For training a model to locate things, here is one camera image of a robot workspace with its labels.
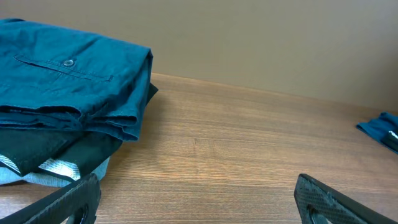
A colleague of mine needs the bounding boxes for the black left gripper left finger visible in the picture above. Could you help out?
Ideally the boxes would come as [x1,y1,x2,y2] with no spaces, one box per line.
[1,174,101,224]

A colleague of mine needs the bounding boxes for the folded light grey garment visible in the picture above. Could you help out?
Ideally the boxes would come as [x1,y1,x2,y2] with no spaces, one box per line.
[0,154,111,188]

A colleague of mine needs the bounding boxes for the blue polo shirt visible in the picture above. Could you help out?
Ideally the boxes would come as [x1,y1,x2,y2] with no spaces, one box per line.
[356,112,397,153]

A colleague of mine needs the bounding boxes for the folded blue shorts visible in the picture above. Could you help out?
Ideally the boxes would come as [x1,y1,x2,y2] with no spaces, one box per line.
[1,19,153,141]

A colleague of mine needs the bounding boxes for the folded black garment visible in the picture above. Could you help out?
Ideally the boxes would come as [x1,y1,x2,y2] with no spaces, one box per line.
[0,82,159,184]

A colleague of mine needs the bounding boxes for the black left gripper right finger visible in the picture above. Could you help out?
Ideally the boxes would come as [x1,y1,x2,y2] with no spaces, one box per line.
[294,174,397,224]

